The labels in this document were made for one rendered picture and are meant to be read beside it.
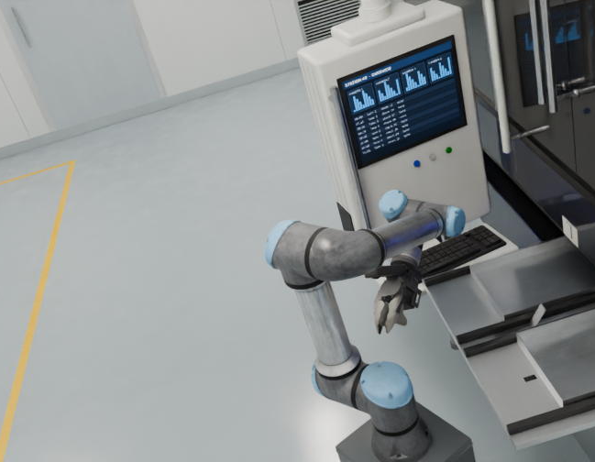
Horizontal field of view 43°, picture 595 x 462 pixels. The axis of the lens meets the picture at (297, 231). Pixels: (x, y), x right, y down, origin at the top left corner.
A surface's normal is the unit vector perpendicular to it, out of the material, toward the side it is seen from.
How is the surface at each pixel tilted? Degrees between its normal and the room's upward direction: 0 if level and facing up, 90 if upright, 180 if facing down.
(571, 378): 0
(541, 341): 0
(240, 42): 90
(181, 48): 90
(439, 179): 90
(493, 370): 0
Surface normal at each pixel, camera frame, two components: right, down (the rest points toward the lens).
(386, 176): 0.34, 0.42
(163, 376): -0.25, -0.83
